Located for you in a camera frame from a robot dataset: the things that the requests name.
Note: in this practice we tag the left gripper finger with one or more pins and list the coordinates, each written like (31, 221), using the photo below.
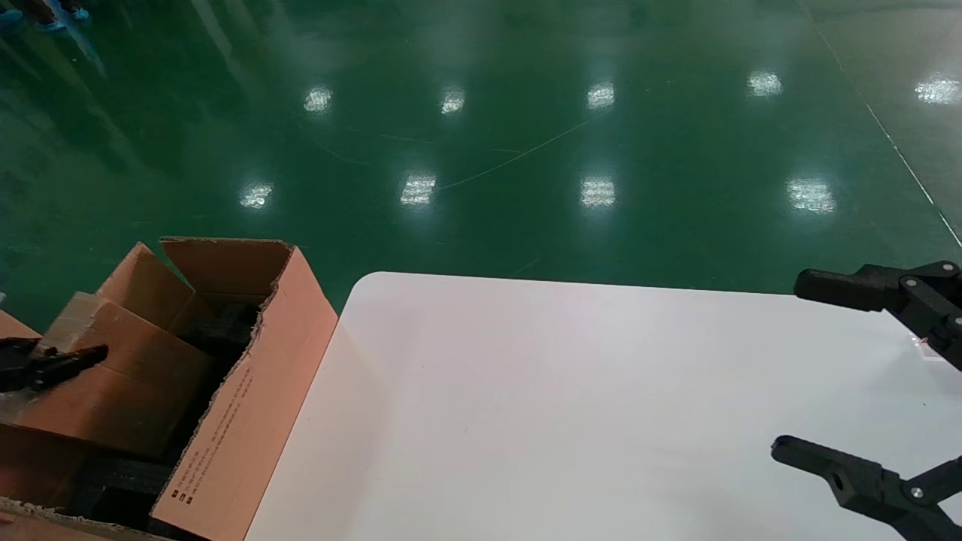
(64, 363)

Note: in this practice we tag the small brown cardboard box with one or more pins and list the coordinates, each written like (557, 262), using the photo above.
(128, 391)

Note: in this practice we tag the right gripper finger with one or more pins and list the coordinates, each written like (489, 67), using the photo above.
(849, 477)
(849, 289)

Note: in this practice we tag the black foam insert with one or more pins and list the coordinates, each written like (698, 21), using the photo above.
(124, 485)
(222, 327)

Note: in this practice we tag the blue shoe cover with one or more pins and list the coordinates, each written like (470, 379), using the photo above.
(79, 13)
(51, 26)
(9, 18)

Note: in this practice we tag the big open cardboard box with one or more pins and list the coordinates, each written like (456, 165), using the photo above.
(248, 421)

